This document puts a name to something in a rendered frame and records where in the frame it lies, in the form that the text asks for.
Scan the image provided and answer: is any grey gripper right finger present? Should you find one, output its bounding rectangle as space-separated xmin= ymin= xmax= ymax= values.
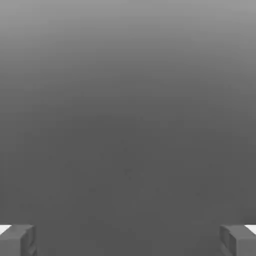
xmin=218 ymin=224 xmax=256 ymax=256

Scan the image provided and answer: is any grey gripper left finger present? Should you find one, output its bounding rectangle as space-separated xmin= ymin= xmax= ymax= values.
xmin=0 ymin=224 xmax=38 ymax=256

